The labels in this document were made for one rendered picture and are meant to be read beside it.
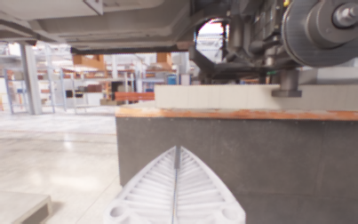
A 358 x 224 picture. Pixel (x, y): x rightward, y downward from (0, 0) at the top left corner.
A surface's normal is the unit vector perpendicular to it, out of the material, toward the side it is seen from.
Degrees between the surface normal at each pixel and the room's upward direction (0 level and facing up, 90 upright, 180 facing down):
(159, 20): 105
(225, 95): 90
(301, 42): 90
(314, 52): 90
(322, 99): 90
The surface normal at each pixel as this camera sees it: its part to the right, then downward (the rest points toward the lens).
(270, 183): -0.10, 0.14
